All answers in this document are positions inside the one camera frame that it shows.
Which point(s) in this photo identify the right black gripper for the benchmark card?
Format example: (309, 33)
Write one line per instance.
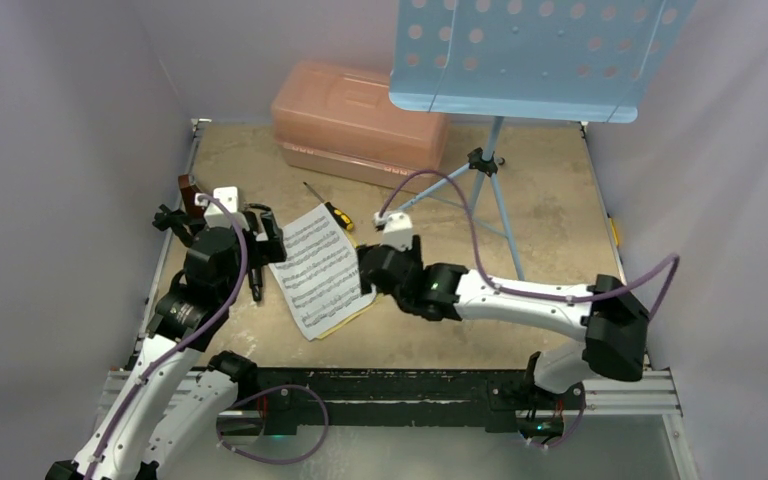
(371, 268)

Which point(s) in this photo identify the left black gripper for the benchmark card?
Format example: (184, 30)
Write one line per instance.
(265, 251)

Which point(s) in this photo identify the black microphone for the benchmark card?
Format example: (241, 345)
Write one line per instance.
(256, 281)

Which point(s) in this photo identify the white sheet music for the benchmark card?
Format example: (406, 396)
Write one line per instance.
(319, 280)

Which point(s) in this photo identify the yellow sheet music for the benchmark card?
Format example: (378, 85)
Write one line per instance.
(373, 298)

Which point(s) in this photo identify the brown wooden metronome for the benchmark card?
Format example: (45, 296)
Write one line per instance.
(189, 189)

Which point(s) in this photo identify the black round microphone stand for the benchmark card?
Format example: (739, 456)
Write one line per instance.
(177, 221)

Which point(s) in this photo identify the light blue music stand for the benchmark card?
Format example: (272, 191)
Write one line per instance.
(587, 61)

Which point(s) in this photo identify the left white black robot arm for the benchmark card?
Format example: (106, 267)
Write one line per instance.
(143, 433)

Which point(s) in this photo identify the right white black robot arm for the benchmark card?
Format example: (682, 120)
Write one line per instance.
(605, 324)

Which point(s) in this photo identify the black yellow screwdriver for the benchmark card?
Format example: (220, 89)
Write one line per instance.
(340, 217)

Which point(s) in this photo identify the pink plastic storage box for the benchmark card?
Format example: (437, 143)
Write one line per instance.
(340, 121)

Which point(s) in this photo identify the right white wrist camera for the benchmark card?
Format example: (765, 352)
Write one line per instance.
(396, 229)

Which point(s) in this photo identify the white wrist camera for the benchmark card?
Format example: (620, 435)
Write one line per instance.
(396, 229)
(223, 203)

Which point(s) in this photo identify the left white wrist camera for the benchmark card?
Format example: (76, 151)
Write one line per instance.
(223, 203)

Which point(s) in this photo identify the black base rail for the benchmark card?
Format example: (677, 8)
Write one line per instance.
(497, 401)

